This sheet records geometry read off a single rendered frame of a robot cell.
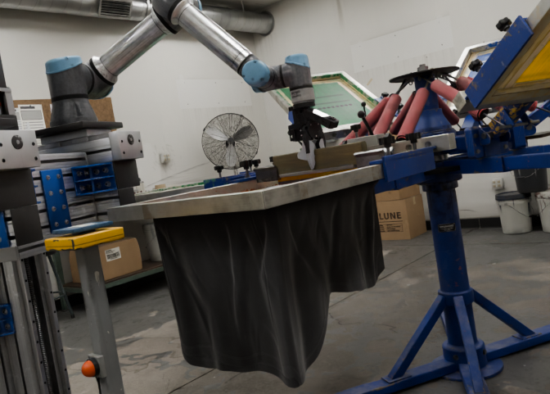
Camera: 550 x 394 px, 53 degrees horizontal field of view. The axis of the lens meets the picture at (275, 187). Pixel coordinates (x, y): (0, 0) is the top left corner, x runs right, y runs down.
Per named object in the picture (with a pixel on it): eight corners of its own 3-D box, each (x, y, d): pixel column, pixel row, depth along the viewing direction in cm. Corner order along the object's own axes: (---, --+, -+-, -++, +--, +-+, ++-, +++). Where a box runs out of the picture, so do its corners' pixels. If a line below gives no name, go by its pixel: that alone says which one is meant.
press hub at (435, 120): (495, 392, 216) (446, 51, 209) (406, 378, 242) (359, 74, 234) (525, 355, 245) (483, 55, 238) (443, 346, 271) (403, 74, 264)
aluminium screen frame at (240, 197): (265, 209, 111) (262, 191, 110) (108, 222, 149) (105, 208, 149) (432, 165, 169) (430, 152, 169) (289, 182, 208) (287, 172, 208)
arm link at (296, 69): (285, 60, 179) (310, 54, 177) (290, 92, 179) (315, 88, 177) (279, 56, 171) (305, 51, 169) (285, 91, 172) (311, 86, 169)
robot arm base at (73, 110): (40, 130, 175) (34, 100, 175) (70, 130, 189) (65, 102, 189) (79, 122, 171) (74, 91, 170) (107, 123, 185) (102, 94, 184)
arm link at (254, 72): (152, -37, 163) (275, 65, 157) (168, -26, 174) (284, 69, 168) (131, -4, 166) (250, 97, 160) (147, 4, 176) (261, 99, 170)
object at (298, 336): (304, 385, 125) (275, 203, 123) (292, 382, 128) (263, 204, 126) (399, 319, 160) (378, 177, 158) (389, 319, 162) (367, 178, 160)
